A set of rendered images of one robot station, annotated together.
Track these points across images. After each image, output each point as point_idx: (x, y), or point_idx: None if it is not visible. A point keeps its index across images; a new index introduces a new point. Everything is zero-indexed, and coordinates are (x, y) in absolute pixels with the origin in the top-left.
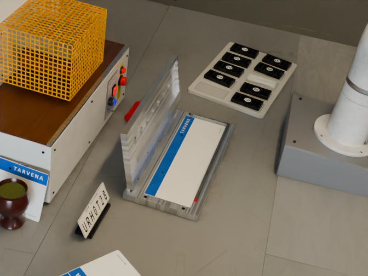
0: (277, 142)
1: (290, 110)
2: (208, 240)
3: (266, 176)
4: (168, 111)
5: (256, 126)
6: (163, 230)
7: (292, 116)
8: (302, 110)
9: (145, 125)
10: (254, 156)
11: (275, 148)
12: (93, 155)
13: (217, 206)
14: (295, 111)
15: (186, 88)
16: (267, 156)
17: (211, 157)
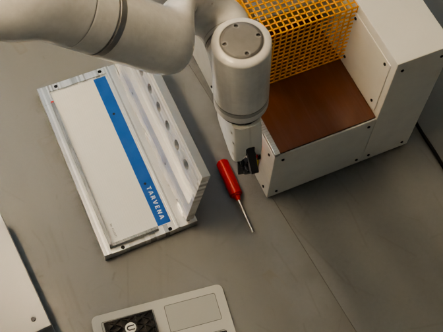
0: (42, 288)
1: (29, 276)
2: (11, 83)
3: (16, 214)
4: (167, 160)
5: (86, 296)
6: (57, 62)
7: (20, 267)
8: (16, 294)
9: (147, 86)
10: (51, 236)
11: (37, 273)
12: (199, 91)
13: (33, 128)
14: (21, 282)
15: (226, 290)
16: (35, 248)
17: (86, 176)
